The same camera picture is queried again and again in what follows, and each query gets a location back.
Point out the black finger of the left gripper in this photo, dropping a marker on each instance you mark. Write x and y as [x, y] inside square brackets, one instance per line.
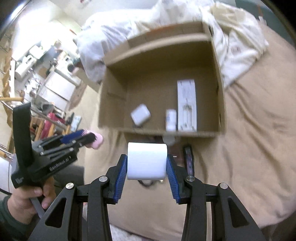
[84, 140]

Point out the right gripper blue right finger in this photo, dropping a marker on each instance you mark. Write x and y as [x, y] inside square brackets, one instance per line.
[180, 188]

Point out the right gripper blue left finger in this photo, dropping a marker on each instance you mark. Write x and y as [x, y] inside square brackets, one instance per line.
[117, 175]

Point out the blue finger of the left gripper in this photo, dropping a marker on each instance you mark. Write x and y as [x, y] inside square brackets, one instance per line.
[72, 136]

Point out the white pill bottle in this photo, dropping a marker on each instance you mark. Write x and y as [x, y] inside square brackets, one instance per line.
[170, 140]

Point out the person's left hand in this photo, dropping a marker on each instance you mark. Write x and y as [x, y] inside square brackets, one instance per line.
[20, 205]

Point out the pink plush toy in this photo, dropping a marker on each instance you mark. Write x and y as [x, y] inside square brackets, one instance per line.
[97, 142]

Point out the red bag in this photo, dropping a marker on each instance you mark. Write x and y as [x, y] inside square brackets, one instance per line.
[47, 125]

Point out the black electronic stick device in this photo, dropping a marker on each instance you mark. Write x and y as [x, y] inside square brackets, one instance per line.
[189, 159]

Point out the white cabinet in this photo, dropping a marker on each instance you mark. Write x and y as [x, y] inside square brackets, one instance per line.
[56, 90]

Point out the white earbuds case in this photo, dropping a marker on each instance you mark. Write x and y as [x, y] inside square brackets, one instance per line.
[140, 115]

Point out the small white labelled bottle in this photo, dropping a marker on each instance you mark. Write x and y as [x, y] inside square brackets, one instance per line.
[171, 120]

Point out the white remote control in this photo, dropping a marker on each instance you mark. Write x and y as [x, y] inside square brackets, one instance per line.
[187, 106]

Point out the cardboard box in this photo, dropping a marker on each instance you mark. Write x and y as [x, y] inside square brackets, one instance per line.
[139, 72]

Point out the white cream duvet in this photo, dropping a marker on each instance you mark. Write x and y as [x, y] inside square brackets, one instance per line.
[237, 36]

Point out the teal headboard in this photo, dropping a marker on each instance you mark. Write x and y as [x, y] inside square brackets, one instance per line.
[265, 15]

